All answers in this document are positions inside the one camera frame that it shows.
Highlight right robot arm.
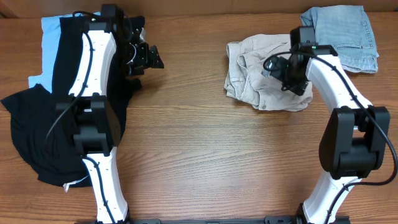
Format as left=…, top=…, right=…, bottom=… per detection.
left=263, top=26, right=397, bottom=224

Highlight beige khaki shorts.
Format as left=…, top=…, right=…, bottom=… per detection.
left=224, top=34, right=313, bottom=111

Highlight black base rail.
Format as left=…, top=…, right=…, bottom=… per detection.
left=74, top=215, right=351, bottom=224

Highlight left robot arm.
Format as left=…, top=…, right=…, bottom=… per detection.
left=54, top=4, right=164, bottom=223

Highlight black t-shirt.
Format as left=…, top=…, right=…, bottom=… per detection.
left=0, top=14, right=146, bottom=188

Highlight light blue shirt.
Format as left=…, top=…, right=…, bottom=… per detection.
left=28, top=13, right=84, bottom=96

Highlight folded light blue jeans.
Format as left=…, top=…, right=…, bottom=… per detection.
left=300, top=5, right=379, bottom=73

